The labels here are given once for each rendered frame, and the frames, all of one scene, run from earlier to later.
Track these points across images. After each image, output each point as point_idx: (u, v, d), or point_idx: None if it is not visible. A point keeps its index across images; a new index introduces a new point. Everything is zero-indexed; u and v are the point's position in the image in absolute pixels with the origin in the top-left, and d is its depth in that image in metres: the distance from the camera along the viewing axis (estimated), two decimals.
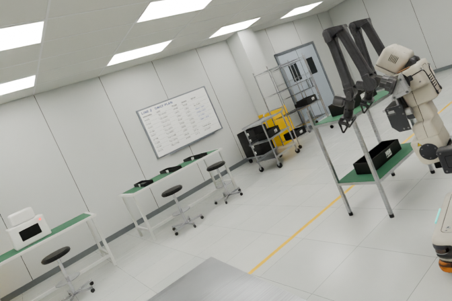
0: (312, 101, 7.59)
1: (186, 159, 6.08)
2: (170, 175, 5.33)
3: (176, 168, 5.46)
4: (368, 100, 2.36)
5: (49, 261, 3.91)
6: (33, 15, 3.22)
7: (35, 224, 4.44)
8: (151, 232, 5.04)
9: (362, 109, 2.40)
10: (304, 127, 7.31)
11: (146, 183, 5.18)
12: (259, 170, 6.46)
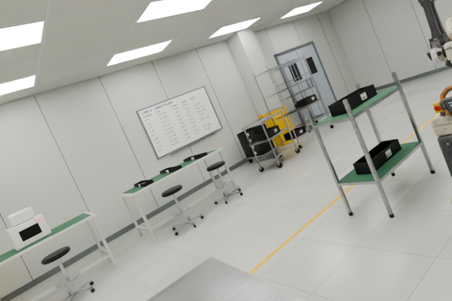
0: (312, 101, 7.59)
1: (186, 159, 6.08)
2: (170, 175, 5.33)
3: (176, 168, 5.46)
4: None
5: (49, 261, 3.91)
6: (33, 15, 3.22)
7: (35, 224, 4.44)
8: (151, 232, 5.04)
9: None
10: (304, 127, 7.31)
11: (146, 183, 5.18)
12: (259, 170, 6.46)
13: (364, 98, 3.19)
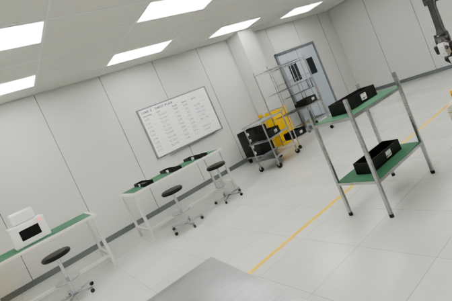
0: (312, 101, 7.59)
1: (186, 159, 6.08)
2: (170, 175, 5.33)
3: (176, 168, 5.46)
4: None
5: (49, 261, 3.91)
6: (33, 15, 3.22)
7: (35, 224, 4.44)
8: (151, 232, 5.04)
9: None
10: (304, 127, 7.31)
11: (146, 183, 5.18)
12: (259, 170, 6.46)
13: (364, 98, 3.19)
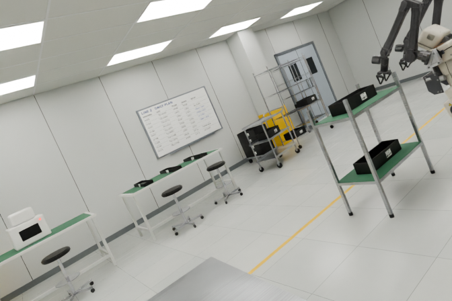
0: (312, 101, 7.59)
1: (186, 159, 6.08)
2: (170, 175, 5.33)
3: (176, 168, 5.46)
4: None
5: (49, 261, 3.91)
6: (33, 15, 3.22)
7: (35, 224, 4.44)
8: (151, 232, 5.04)
9: (401, 67, 2.95)
10: (304, 127, 7.31)
11: (146, 183, 5.18)
12: (259, 170, 6.46)
13: (364, 98, 3.19)
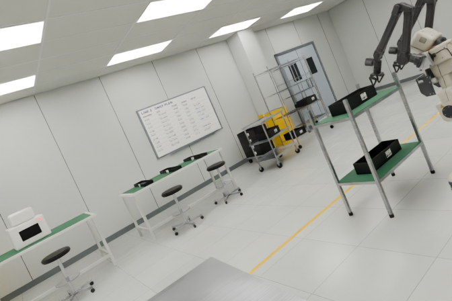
0: (312, 101, 7.59)
1: (186, 159, 6.08)
2: (170, 175, 5.33)
3: (176, 168, 5.46)
4: None
5: (49, 261, 3.91)
6: (33, 15, 3.22)
7: (35, 224, 4.44)
8: (151, 232, 5.04)
9: (395, 69, 3.00)
10: (304, 127, 7.31)
11: (146, 183, 5.18)
12: (259, 170, 6.46)
13: (364, 98, 3.19)
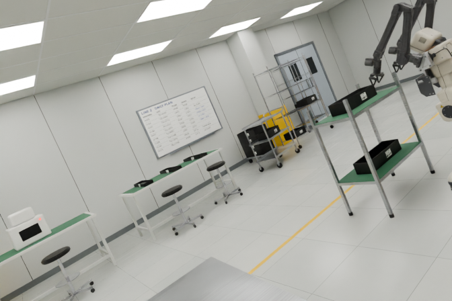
0: (312, 101, 7.59)
1: (186, 159, 6.08)
2: (170, 175, 5.33)
3: (176, 168, 5.46)
4: None
5: (49, 261, 3.91)
6: (33, 15, 3.22)
7: (35, 224, 4.44)
8: (151, 232, 5.04)
9: (394, 69, 3.00)
10: (304, 127, 7.31)
11: (146, 183, 5.18)
12: (259, 170, 6.46)
13: (364, 98, 3.19)
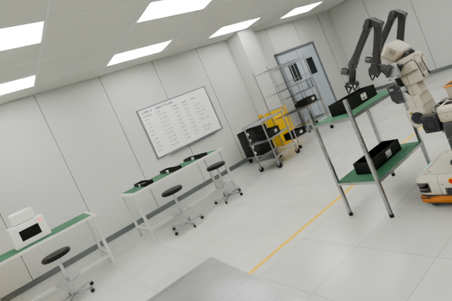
0: (312, 101, 7.59)
1: (186, 159, 6.08)
2: (170, 175, 5.33)
3: (176, 168, 5.46)
4: None
5: (49, 261, 3.91)
6: (33, 15, 3.22)
7: (35, 224, 4.44)
8: (151, 232, 5.04)
9: (370, 77, 3.19)
10: (304, 127, 7.31)
11: (146, 183, 5.18)
12: (259, 170, 6.46)
13: (364, 98, 3.19)
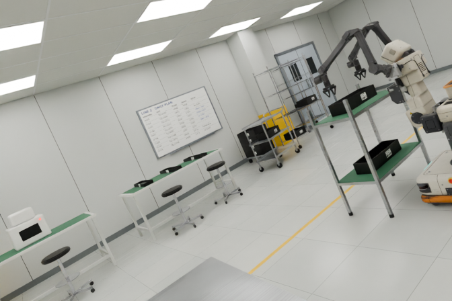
0: (312, 101, 7.59)
1: (186, 159, 6.08)
2: (170, 175, 5.33)
3: (176, 168, 5.46)
4: (358, 70, 3.35)
5: (49, 261, 3.91)
6: (33, 15, 3.22)
7: (35, 224, 4.44)
8: (151, 232, 5.04)
9: (358, 78, 3.37)
10: (304, 127, 7.31)
11: (146, 183, 5.18)
12: (259, 170, 6.46)
13: (364, 98, 3.19)
